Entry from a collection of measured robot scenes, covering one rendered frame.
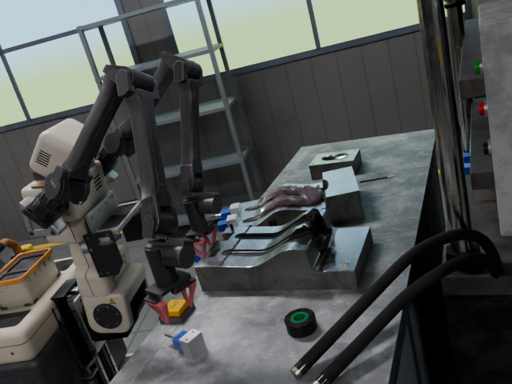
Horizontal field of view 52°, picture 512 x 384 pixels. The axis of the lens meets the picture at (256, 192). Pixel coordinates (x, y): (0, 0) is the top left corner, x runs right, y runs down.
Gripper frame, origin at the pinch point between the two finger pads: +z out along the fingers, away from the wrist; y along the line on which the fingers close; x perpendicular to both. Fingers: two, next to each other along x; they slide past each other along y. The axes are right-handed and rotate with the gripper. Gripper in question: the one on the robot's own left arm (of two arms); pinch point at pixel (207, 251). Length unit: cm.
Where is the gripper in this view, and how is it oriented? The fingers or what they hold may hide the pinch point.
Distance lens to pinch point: 182.9
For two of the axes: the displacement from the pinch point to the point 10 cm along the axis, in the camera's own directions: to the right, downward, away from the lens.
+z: 2.4, 9.1, 3.3
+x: -9.2, 1.0, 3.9
